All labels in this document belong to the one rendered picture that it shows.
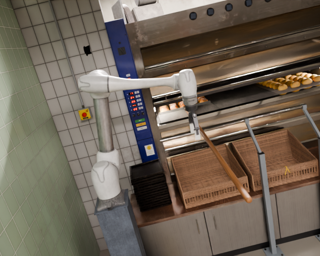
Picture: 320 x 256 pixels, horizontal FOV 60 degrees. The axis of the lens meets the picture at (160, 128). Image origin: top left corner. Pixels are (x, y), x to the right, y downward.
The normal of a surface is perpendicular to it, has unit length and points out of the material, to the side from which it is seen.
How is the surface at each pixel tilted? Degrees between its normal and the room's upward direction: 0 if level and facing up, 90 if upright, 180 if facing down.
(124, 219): 90
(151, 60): 70
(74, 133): 90
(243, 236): 90
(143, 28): 90
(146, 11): 65
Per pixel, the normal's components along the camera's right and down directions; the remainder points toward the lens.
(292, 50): 0.00, -0.05
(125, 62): 0.08, 0.29
